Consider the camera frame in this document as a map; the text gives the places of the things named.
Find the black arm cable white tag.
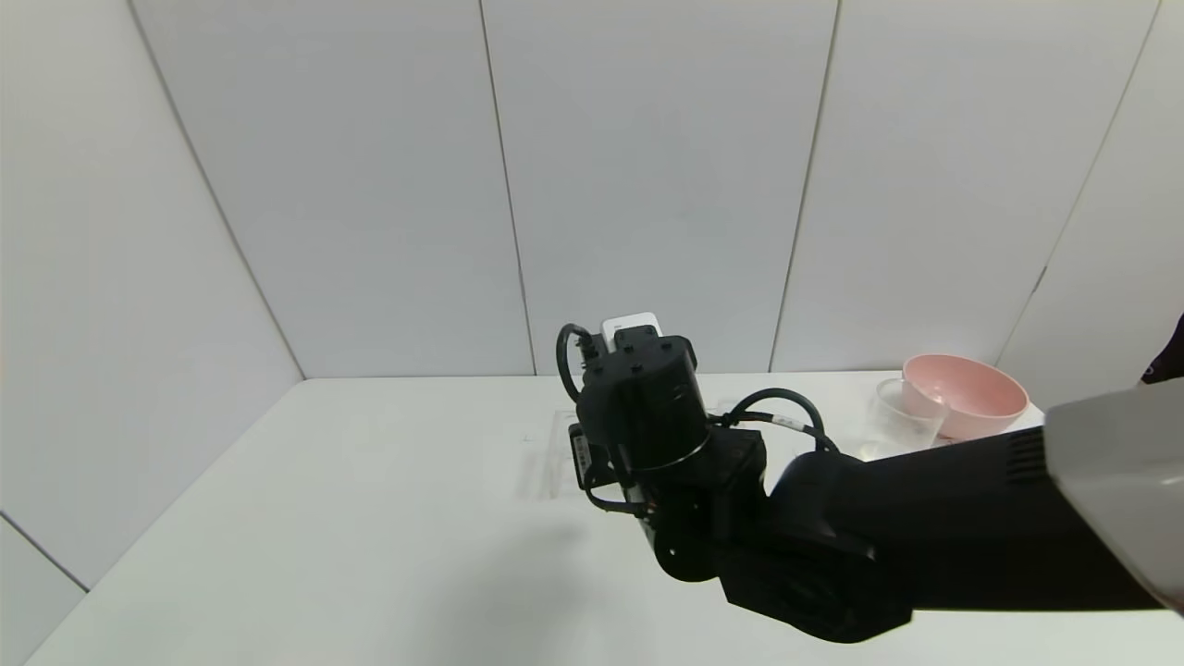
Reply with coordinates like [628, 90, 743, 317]
[710, 387, 841, 456]

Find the clear plastic beaker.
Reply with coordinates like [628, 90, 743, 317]
[865, 377, 949, 460]

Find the pink bowl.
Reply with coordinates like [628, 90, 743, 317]
[902, 354, 1030, 442]

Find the clear acrylic test tube rack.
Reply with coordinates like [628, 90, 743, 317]
[544, 407, 752, 500]

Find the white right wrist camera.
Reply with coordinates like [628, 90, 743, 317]
[601, 314, 663, 345]

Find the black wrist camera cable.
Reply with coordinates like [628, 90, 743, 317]
[556, 323, 602, 404]

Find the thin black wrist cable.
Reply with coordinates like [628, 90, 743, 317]
[583, 462, 653, 517]

